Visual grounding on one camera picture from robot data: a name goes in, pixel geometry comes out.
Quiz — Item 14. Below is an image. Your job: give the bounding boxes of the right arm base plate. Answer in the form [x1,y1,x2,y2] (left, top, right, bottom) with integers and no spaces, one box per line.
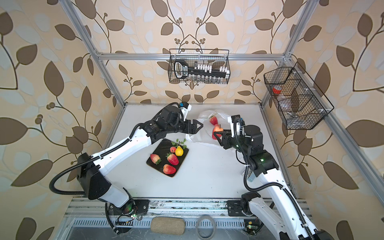
[226,200,255,217]

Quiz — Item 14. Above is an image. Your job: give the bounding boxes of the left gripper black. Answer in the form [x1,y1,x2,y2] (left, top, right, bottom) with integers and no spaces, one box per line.
[164,116,204,134]

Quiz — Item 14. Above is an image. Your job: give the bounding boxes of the black socket tool set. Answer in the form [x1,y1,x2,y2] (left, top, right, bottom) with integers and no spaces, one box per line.
[173,60,231,80]

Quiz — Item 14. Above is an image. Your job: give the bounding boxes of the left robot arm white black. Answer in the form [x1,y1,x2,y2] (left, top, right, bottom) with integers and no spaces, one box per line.
[49,102,204,234]

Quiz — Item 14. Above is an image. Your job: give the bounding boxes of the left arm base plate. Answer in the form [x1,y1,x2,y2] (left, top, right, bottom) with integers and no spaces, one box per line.
[107,199,150,216]

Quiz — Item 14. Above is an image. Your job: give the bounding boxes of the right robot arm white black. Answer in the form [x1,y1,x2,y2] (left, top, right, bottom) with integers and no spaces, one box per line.
[213,115,332,240]

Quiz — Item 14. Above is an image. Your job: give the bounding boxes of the right wire basket black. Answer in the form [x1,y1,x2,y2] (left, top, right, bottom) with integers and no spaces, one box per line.
[264,63,334,130]

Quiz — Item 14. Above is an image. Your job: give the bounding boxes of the green leafy fake sprig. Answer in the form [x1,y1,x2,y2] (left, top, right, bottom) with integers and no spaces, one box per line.
[172,139,187,150]

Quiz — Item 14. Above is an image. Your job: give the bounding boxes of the wire basket black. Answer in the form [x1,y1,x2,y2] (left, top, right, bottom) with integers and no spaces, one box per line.
[264,63,334,130]
[168,48,231,85]

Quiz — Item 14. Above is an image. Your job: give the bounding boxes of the large red fake strawberry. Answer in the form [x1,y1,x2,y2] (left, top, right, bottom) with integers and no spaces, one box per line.
[167,153,179,166]

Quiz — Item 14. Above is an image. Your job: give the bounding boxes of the yellow fake lemon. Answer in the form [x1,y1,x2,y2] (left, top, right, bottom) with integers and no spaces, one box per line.
[175,146,184,157]

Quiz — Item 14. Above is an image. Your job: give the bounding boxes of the beige sponge block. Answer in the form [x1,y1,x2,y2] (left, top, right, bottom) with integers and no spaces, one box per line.
[150,217,186,236]

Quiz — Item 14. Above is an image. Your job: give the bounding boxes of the red yellow fake apple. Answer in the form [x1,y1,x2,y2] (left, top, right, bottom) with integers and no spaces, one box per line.
[163,164,177,175]

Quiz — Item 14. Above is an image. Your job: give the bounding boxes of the red cup in basket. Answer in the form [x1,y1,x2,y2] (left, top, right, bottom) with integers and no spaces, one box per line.
[273,86,283,95]

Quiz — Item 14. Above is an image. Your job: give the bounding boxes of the white plastic bag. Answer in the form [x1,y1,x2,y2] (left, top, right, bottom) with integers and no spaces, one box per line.
[186,110,231,148]

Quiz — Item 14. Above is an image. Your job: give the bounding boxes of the grey tape roll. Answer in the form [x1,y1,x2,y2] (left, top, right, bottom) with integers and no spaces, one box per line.
[196,215,217,240]

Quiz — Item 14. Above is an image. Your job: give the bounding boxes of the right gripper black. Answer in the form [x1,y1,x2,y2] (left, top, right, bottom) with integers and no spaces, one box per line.
[214,128,251,157]

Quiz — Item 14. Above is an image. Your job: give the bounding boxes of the back wire basket black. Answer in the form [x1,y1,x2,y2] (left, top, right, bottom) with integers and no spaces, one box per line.
[168,48,231,85]

